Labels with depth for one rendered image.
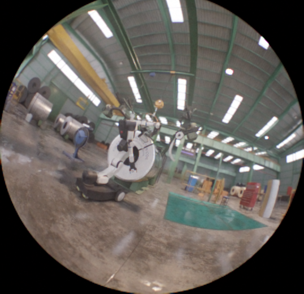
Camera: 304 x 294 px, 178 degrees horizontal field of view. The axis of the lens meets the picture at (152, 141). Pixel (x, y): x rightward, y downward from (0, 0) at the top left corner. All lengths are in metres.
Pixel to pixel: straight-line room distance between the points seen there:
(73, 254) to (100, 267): 0.18
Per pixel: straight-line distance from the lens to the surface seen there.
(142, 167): 2.04
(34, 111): 5.79
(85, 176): 1.29
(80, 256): 0.82
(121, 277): 0.80
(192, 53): 3.19
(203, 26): 11.91
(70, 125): 6.31
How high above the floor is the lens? 0.73
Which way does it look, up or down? 13 degrees up
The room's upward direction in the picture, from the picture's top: 22 degrees clockwise
